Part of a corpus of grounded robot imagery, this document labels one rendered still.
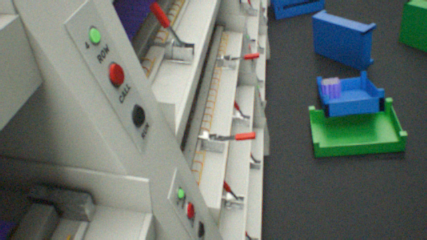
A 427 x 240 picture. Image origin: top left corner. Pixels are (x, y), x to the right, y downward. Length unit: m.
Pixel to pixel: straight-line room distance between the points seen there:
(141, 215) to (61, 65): 0.15
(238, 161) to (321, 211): 0.40
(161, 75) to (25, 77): 0.26
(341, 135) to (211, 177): 0.85
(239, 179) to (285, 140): 0.57
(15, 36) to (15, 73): 0.02
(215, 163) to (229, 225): 0.19
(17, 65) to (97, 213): 0.16
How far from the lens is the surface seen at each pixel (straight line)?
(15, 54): 0.20
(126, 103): 0.27
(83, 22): 0.24
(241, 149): 0.84
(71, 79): 0.22
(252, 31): 1.36
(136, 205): 0.30
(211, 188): 0.54
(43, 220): 0.29
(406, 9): 1.77
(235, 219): 0.72
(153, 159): 0.31
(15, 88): 0.21
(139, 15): 0.57
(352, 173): 1.21
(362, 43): 1.58
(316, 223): 1.10
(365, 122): 1.38
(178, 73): 0.45
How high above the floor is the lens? 0.95
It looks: 40 degrees down
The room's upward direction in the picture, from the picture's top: 19 degrees counter-clockwise
